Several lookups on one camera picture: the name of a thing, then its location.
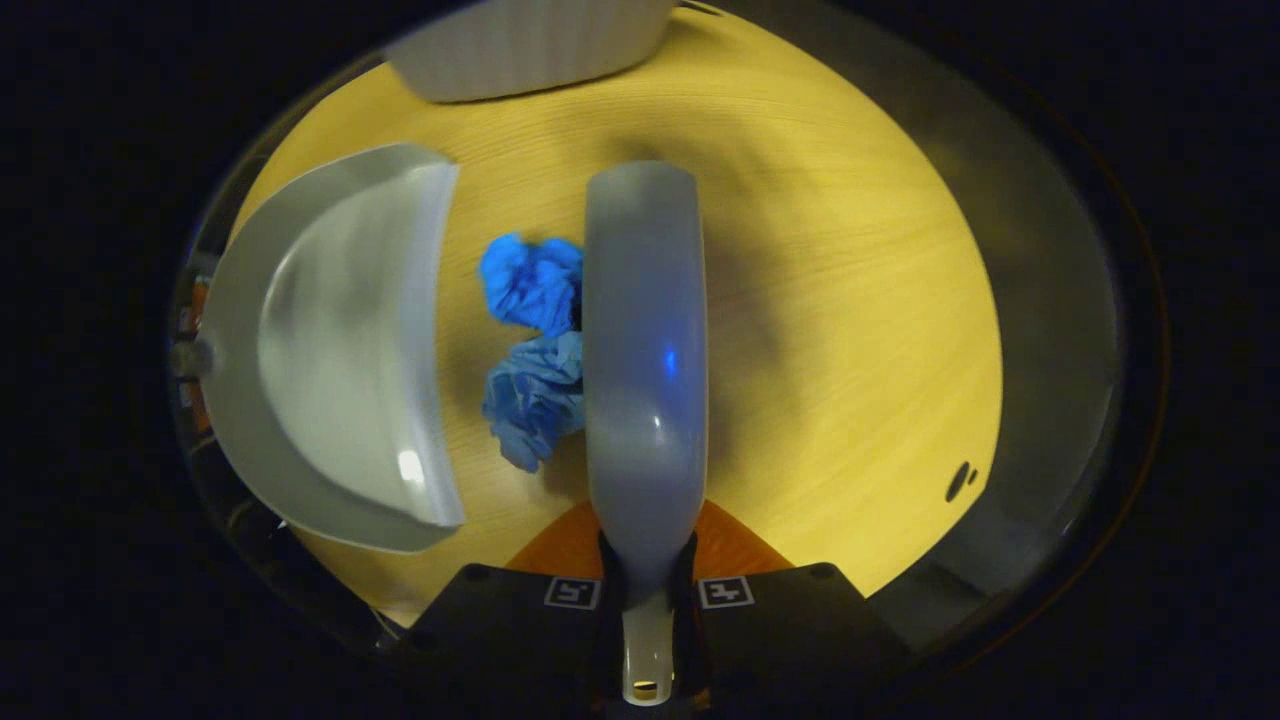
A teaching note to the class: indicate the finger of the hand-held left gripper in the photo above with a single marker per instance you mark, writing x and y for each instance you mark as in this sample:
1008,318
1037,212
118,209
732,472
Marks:
196,405
198,305

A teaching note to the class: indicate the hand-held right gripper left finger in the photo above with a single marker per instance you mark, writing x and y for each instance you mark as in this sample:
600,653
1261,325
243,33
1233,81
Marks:
500,630

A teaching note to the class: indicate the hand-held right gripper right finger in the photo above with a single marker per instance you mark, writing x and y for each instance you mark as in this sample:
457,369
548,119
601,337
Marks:
800,630

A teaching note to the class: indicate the small grey dustpan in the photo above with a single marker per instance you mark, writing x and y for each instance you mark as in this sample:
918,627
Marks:
330,350

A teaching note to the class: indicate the light blue paper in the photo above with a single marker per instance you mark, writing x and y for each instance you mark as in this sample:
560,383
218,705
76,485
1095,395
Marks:
535,400

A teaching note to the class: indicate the small grey broom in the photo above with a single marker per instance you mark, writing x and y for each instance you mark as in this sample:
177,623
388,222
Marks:
645,350

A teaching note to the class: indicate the dark blue paper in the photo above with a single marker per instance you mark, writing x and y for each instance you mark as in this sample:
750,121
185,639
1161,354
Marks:
530,285

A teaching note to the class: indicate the white ribbed garbage bin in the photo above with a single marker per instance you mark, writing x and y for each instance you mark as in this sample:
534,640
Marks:
530,45

